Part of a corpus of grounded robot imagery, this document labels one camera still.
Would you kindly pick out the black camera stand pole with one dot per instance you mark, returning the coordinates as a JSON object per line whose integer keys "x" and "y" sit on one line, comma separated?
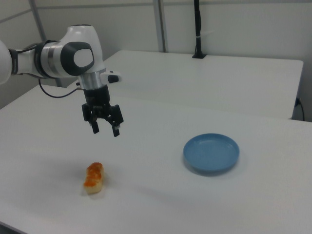
{"x": 198, "y": 31}

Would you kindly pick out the blue round plate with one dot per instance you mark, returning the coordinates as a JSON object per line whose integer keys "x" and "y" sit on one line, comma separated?
{"x": 210, "y": 153}

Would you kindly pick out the grey metal partition post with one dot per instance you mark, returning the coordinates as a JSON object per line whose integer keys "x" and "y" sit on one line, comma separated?
{"x": 39, "y": 22}
{"x": 161, "y": 24}

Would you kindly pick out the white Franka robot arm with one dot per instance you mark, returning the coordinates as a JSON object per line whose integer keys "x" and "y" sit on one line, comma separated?
{"x": 80, "y": 39}

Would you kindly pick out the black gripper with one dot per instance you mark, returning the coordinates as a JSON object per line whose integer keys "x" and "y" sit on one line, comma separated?
{"x": 97, "y": 97}

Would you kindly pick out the orange topped bread slice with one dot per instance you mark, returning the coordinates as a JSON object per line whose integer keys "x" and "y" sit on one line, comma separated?
{"x": 93, "y": 179}

